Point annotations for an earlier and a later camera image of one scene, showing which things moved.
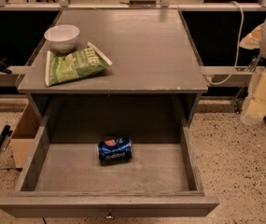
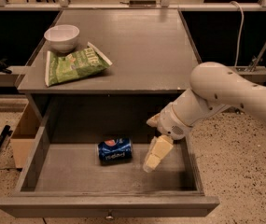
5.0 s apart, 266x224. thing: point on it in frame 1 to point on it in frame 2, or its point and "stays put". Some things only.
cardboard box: (24, 136) stays put
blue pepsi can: (115, 151) stays put
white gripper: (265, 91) to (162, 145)
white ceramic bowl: (62, 38) stays put
